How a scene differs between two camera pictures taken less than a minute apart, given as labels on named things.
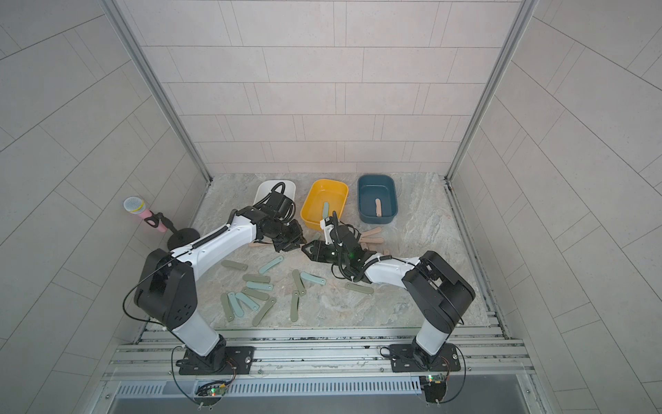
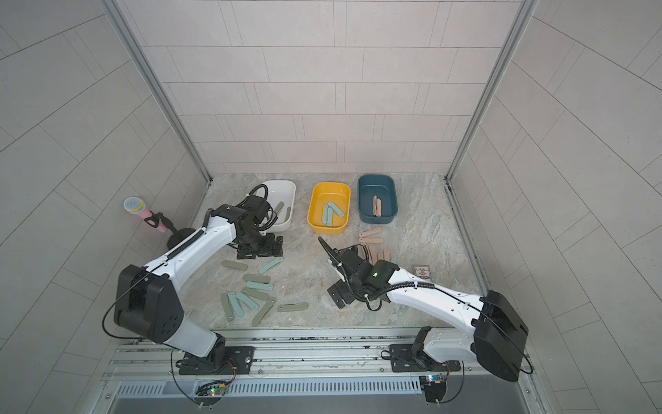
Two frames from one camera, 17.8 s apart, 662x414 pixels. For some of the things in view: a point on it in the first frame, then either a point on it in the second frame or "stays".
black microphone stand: [178, 237] stays
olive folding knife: [256, 294] stays
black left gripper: [297, 238] → [270, 249]
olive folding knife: [298, 283] → [278, 207]
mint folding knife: [247, 302] stays
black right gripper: [320, 250] → [345, 296]
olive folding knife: [258, 319] stays
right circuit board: [434, 387] stays
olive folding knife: [254, 278] stays
